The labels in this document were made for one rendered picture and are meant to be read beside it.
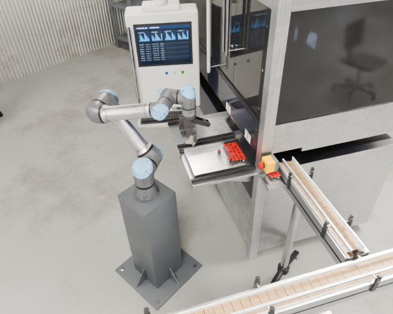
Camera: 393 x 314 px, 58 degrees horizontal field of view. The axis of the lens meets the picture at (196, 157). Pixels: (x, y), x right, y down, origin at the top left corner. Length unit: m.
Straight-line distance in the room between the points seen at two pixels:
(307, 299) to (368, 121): 1.17
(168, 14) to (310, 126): 1.22
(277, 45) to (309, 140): 0.67
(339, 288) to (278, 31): 1.13
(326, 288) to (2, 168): 3.29
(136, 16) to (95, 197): 1.64
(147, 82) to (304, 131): 1.27
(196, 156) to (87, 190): 1.49
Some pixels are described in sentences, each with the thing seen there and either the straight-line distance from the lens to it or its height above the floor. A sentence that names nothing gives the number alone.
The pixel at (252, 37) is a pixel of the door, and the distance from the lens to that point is 1.93.
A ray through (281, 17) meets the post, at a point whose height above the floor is 1.78.
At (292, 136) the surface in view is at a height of 1.11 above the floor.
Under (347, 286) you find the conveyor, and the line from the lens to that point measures 1.67.
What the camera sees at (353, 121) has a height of 1.13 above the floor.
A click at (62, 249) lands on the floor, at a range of 3.05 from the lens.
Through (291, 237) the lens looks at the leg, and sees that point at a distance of 2.34.
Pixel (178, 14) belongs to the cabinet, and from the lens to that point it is 2.56.
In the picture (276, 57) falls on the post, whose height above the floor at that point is 1.60.
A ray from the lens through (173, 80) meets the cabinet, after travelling 2.74.
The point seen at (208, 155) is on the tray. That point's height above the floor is 0.88.
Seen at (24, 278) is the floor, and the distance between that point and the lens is 3.00.
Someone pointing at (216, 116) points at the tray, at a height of 0.88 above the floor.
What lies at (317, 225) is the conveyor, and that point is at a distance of 1.88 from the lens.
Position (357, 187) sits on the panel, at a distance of 2.70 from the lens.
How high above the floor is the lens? 2.29
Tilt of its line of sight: 39 degrees down
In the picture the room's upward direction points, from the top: 2 degrees counter-clockwise
